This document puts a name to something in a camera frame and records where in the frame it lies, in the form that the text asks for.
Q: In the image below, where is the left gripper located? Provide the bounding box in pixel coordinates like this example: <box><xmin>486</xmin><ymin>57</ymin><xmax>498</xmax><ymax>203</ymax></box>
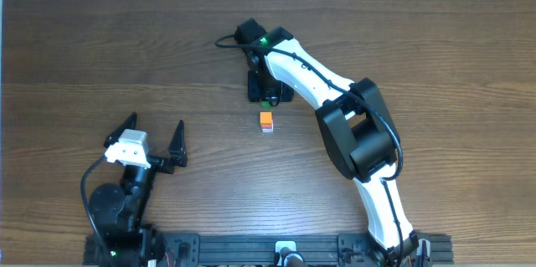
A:
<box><xmin>103</xmin><ymin>111</ymin><xmax>188</xmax><ymax>175</ymax></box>

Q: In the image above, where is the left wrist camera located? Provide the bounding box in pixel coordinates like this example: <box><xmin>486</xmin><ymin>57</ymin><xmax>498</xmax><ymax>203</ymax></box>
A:
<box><xmin>103</xmin><ymin>128</ymin><xmax>151</xmax><ymax>170</ymax></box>

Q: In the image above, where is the mounting rail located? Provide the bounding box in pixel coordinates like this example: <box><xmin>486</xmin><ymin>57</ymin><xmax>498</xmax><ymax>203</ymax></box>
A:
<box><xmin>83</xmin><ymin>233</ymin><xmax>456</xmax><ymax>267</ymax></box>

